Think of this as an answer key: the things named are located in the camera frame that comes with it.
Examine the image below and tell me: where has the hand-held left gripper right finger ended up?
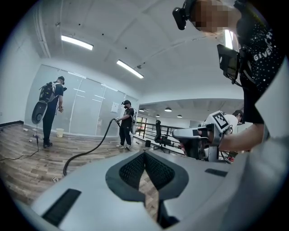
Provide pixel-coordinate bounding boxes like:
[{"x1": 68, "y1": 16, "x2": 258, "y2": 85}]
[{"x1": 144, "y1": 150, "x2": 260, "y2": 231}]

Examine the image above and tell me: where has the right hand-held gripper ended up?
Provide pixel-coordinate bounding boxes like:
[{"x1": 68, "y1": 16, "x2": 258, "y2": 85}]
[{"x1": 172, "y1": 110, "x2": 233, "y2": 162}]

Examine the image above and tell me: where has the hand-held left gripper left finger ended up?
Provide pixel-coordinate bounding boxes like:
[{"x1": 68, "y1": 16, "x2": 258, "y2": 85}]
[{"x1": 31, "y1": 150, "x2": 158, "y2": 231}]

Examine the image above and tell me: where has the person's right forearm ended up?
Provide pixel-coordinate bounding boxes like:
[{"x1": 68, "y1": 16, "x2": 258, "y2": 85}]
[{"x1": 220, "y1": 123, "x2": 265, "y2": 152}]

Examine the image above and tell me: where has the black office chair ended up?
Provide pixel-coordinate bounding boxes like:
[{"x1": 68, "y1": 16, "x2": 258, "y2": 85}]
[{"x1": 154, "y1": 120, "x2": 172, "y2": 154}]

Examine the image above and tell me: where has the black metal railing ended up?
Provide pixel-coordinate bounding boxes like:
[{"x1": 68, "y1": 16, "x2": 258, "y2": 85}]
[{"x1": 135, "y1": 116, "x2": 188, "y2": 156}]

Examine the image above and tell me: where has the black chest-mounted screen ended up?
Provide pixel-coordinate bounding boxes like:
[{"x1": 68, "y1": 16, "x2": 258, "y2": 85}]
[{"x1": 216, "y1": 44, "x2": 240, "y2": 84}]

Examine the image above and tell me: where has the long ceiling light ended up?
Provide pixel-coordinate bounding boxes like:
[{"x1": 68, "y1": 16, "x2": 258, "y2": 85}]
[
  {"x1": 224, "y1": 29, "x2": 234, "y2": 50},
  {"x1": 117, "y1": 60, "x2": 145, "y2": 79},
  {"x1": 61, "y1": 35, "x2": 94, "y2": 51}
]

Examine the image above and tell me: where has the person's black speckled shirt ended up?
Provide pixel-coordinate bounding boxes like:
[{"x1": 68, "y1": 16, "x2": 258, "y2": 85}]
[{"x1": 234, "y1": 0, "x2": 285, "y2": 125}]

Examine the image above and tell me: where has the person's head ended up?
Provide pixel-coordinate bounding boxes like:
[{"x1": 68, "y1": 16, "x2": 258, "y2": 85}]
[{"x1": 189, "y1": 0, "x2": 240, "y2": 34}]

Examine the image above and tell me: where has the dark vacuum hose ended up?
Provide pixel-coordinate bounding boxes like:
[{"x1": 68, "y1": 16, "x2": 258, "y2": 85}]
[{"x1": 63, "y1": 117, "x2": 120, "y2": 176}]

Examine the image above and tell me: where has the black cable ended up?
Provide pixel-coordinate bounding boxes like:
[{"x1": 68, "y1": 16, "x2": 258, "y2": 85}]
[{"x1": 0, "y1": 128, "x2": 40, "y2": 161}]

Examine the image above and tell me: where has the head-worn black camera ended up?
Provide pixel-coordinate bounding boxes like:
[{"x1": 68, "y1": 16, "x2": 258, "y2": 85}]
[{"x1": 172, "y1": 0, "x2": 197, "y2": 31}]

